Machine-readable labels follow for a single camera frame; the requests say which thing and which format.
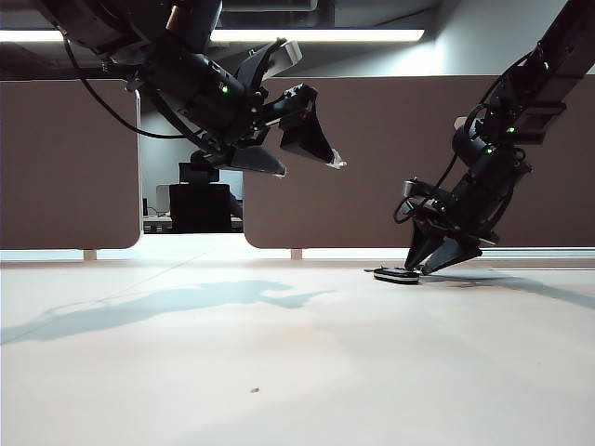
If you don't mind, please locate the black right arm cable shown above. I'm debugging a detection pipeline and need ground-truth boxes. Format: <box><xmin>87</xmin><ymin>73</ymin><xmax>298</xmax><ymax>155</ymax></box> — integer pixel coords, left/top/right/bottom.
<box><xmin>392</xmin><ymin>48</ymin><xmax>545</xmax><ymax>225</ymax></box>

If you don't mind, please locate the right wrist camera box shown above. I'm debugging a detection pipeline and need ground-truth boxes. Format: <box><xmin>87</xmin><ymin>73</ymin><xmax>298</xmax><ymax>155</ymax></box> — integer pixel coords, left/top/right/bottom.
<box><xmin>402</xmin><ymin>179</ymin><xmax>438</xmax><ymax>202</ymax></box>

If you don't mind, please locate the black office chair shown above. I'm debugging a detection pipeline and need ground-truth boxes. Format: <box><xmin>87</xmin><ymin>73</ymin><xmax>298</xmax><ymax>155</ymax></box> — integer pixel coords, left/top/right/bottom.
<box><xmin>169</xmin><ymin>160</ymin><xmax>232</xmax><ymax>235</ymax></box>

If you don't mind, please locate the long ceiling light strip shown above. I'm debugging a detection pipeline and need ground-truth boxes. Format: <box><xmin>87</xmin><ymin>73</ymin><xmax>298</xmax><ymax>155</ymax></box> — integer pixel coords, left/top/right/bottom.
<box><xmin>0</xmin><ymin>28</ymin><xmax>426</xmax><ymax>44</ymax></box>

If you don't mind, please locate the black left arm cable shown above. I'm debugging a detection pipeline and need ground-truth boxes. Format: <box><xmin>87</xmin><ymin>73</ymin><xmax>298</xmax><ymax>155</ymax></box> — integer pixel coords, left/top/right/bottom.
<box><xmin>62</xmin><ymin>32</ymin><xmax>219</xmax><ymax>150</ymax></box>

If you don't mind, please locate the narrow brown desk partition panel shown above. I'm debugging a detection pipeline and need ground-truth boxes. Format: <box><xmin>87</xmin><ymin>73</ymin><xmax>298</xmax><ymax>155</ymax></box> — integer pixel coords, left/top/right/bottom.
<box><xmin>0</xmin><ymin>78</ymin><xmax>142</xmax><ymax>251</ymax></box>

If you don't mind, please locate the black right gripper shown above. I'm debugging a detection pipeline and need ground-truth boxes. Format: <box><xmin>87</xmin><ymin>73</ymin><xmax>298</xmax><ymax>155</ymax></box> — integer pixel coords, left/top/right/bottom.
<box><xmin>403</xmin><ymin>160</ymin><xmax>531</xmax><ymax>275</ymax></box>

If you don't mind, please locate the background computer monitor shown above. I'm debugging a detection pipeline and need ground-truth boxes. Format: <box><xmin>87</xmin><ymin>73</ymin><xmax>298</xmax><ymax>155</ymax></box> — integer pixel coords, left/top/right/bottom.
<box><xmin>218</xmin><ymin>169</ymin><xmax>245</xmax><ymax>200</ymax></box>

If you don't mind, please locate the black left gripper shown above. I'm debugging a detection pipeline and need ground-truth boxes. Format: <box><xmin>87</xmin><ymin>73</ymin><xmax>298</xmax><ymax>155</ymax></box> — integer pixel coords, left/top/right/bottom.
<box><xmin>204</xmin><ymin>83</ymin><xmax>349</xmax><ymax>178</ymax></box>

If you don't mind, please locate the background desk with clutter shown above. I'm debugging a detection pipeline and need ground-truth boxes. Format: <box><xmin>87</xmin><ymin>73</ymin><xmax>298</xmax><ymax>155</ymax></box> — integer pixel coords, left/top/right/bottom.
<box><xmin>142</xmin><ymin>213</ymin><xmax>245</xmax><ymax>235</ymax></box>

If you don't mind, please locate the key bunch with black fob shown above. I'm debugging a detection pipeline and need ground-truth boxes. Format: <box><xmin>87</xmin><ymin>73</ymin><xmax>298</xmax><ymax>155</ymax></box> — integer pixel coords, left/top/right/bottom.
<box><xmin>364</xmin><ymin>265</ymin><xmax>422</xmax><ymax>284</ymax></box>

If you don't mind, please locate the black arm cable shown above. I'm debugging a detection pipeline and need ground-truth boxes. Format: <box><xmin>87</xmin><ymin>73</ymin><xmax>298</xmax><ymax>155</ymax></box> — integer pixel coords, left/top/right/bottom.
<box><xmin>392</xmin><ymin>48</ymin><xmax>545</xmax><ymax>225</ymax></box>
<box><xmin>62</xmin><ymin>32</ymin><xmax>219</xmax><ymax>150</ymax></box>

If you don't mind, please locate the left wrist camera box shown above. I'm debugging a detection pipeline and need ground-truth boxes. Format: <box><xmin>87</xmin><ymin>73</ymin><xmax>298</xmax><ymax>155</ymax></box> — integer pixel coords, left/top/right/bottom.
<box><xmin>234</xmin><ymin>39</ymin><xmax>303</xmax><ymax>92</ymax></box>

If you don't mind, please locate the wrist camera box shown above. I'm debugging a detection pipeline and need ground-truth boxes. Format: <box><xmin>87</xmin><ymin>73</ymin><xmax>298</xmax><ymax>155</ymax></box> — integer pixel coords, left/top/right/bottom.
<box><xmin>402</xmin><ymin>179</ymin><xmax>438</xmax><ymax>202</ymax></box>
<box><xmin>234</xmin><ymin>39</ymin><xmax>303</xmax><ymax>92</ymax></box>

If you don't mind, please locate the wide brown desk partition panel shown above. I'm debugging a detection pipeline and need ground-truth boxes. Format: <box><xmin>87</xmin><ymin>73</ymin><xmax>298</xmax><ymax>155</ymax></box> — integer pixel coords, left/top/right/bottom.
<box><xmin>242</xmin><ymin>75</ymin><xmax>595</xmax><ymax>250</ymax></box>

